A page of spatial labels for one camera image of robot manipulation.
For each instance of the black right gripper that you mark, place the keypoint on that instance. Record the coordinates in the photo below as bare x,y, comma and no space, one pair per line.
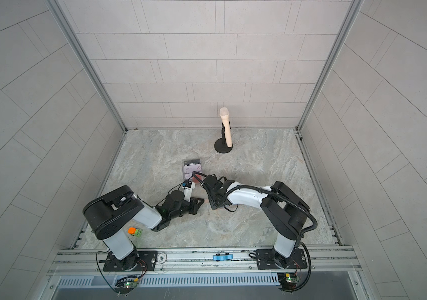
211,197

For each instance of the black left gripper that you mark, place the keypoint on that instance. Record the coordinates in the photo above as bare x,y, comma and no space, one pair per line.
194,207

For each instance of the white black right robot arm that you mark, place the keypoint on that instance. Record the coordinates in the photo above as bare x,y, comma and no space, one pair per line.
287,212

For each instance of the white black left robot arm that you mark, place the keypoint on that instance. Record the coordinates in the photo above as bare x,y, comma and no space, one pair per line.
108,214

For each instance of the clear plastic package box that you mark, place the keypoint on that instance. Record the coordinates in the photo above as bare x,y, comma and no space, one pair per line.
189,166

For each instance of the black round microphone stand base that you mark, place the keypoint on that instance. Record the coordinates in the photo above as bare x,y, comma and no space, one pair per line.
221,144

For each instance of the orange green toy car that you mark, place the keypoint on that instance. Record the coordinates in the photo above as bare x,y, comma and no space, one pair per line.
134,232

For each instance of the white ventilation grille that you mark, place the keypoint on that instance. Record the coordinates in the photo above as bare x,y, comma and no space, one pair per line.
175,280

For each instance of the blue clip on rail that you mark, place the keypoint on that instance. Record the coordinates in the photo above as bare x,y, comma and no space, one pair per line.
223,257

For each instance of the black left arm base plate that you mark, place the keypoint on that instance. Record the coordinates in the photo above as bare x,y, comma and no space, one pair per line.
136,261

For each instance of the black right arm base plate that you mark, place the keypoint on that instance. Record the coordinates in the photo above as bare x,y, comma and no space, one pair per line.
268,259

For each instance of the left circuit board with wires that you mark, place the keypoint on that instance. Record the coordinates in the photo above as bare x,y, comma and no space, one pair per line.
126,284

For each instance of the circuit board with wires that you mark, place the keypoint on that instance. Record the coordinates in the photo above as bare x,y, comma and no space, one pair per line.
126,284
288,281

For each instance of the right circuit board with wires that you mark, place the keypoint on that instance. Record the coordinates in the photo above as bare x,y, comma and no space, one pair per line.
288,281

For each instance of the aluminium front rail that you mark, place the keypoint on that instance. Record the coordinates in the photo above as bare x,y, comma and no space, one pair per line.
200,261

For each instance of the aluminium corner frame post right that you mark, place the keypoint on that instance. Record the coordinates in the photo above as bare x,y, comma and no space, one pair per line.
348,22

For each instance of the aluminium corner frame post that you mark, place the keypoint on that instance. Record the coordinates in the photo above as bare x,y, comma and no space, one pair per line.
80,53
348,22

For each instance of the aluminium corner frame post left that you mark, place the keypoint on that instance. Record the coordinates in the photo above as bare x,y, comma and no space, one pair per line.
80,53

